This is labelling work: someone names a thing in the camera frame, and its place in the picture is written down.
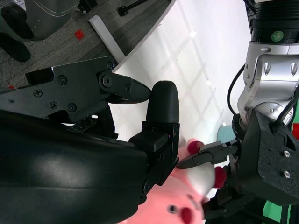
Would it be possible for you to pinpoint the white table leg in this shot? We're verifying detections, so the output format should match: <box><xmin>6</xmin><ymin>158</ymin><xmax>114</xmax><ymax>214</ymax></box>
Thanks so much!
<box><xmin>88</xmin><ymin>14</ymin><xmax>126</xmax><ymax>63</ymax></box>

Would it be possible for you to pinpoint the black stand foot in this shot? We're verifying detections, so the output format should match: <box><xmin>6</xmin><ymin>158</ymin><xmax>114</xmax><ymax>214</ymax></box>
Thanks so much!
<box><xmin>117</xmin><ymin>0</ymin><xmax>150</xmax><ymax>16</ymax></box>

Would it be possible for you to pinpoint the teal plastic mug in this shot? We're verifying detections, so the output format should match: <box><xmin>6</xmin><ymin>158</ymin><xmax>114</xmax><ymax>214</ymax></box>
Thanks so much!
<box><xmin>217</xmin><ymin>125</ymin><xmax>237</xmax><ymax>143</ymax></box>

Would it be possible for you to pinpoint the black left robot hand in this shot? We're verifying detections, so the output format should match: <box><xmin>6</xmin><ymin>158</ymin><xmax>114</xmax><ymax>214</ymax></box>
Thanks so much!
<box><xmin>177</xmin><ymin>109</ymin><xmax>299</xmax><ymax>220</ymax></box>

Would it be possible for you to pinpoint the red floor marker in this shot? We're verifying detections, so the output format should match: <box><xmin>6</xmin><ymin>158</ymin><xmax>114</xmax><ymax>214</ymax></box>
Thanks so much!
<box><xmin>74</xmin><ymin>28</ymin><xmax>86</xmax><ymax>41</ymax></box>

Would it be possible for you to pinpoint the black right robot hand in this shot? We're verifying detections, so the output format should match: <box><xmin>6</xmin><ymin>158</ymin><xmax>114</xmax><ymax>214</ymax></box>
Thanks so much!
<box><xmin>0</xmin><ymin>56</ymin><xmax>181</xmax><ymax>224</ymax></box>

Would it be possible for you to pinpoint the pink plush pig doll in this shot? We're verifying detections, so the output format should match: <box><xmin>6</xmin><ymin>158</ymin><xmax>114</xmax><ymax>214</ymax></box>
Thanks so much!
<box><xmin>121</xmin><ymin>138</ymin><xmax>232</xmax><ymax>224</ymax></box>

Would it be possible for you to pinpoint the green cloth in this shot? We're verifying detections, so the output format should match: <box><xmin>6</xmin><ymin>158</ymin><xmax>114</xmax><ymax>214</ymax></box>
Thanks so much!
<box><xmin>262</xmin><ymin>200</ymin><xmax>292</xmax><ymax>224</ymax></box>

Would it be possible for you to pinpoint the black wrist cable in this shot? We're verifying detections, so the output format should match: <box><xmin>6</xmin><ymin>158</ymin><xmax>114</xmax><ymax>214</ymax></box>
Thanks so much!
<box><xmin>227</xmin><ymin>63</ymin><xmax>246</xmax><ymax>115</ymax></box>

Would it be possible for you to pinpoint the black robot foot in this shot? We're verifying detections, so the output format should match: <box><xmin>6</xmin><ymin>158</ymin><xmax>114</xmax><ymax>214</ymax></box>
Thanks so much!
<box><xmin>0</xmin><ymin>5</ymin><xmax>34</xmax><ymax>63</ymax></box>

